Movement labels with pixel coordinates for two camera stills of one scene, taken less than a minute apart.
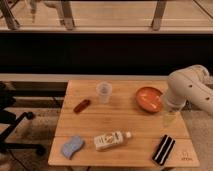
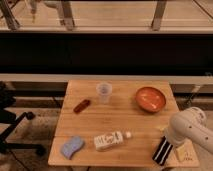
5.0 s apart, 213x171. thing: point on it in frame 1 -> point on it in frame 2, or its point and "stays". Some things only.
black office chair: [7, 98] stays
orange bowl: [148, 98] stays
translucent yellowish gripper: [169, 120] -> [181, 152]
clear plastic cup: [104, 90] stays
